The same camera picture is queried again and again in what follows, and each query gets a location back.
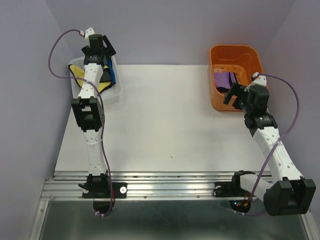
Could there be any black and purple towel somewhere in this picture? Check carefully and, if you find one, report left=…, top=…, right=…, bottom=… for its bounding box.
left=213, top=72, right=238, bottom=93

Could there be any yellow towel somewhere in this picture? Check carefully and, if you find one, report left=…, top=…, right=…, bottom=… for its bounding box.
left=68, top=64, right=113, bottom=93

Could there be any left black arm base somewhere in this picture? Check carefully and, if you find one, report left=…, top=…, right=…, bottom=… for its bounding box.
left=82, top=182, right=128, bottom=199

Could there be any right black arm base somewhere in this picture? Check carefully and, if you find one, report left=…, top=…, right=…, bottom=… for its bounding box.
left=212, top=181, right=242, bottom=198

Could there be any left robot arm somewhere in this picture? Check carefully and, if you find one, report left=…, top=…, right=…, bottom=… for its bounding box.
left=71, top=33, right=115, bottom=199

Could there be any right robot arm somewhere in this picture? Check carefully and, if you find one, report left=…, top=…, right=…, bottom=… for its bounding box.
left=223, top=83, right=316, bottom=216

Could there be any blue towel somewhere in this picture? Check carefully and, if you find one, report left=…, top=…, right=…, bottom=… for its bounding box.
left=106, top=58, right=116, bottom=87

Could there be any orange plastic basket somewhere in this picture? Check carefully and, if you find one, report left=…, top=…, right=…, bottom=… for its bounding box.
left=208, top=44, right=263, bottom=112

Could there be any white perforated basket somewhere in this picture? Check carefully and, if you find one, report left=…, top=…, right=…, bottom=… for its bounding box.
left=69, top=53, right=123, bottom=106

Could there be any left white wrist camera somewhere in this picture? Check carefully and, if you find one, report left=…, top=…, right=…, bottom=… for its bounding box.
left=79, top=27, right=96, bottom=39

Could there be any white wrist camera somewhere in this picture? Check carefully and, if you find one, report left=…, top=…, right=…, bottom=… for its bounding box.
left=79, top=27, right=96, bottom=39
left=244, top=72, right=267, bottom=92

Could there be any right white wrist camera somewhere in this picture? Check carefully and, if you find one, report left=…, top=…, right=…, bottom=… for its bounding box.
left=244, top=72, right=267, bottom=92

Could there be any aluminium mounting rail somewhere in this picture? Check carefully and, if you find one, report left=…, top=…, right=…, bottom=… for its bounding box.
left=41, top=171, right=310, bottom=201

